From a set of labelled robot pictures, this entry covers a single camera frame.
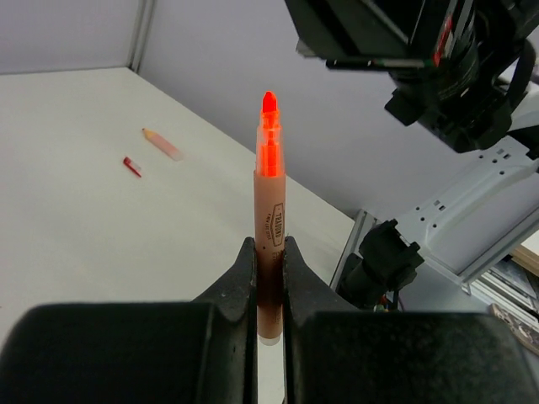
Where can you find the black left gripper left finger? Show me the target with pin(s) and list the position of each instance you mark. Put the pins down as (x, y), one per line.
(198, 351)

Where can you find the pencil shaped pink pen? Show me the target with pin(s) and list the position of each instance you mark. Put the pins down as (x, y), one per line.
(162, 144)

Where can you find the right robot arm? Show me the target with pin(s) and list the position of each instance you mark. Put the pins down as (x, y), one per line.
(461, 69)

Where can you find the right frame post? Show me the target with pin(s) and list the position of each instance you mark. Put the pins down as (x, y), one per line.
(142, 26)

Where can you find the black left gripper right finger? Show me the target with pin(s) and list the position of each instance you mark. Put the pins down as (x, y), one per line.
(336, 353)

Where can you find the right side table rail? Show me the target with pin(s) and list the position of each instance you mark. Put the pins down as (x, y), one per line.
(364, 222)

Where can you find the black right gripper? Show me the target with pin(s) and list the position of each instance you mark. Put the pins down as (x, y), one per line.
(377, 35)

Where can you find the orange highlighter pen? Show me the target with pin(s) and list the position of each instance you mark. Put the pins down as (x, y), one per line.
(269, 197)

